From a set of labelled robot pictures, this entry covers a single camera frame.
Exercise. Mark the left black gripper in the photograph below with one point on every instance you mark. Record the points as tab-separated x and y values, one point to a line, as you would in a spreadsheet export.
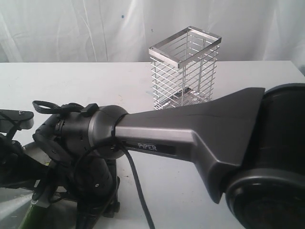
17	168

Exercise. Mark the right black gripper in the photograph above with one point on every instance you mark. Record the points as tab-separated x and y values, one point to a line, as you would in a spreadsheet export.
96	191

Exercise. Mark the green cucumber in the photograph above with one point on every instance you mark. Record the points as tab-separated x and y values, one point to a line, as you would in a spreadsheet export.
34	217

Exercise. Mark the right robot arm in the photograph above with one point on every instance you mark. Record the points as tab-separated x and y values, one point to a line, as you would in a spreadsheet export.
248	146

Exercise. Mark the round stainless steel plate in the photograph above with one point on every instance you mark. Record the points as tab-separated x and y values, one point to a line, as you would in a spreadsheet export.
14	203

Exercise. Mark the white backdrop curtain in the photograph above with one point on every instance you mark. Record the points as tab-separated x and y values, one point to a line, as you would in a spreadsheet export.
123	30

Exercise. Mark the wire metal utensil rack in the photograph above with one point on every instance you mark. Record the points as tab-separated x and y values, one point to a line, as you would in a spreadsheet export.
183	68

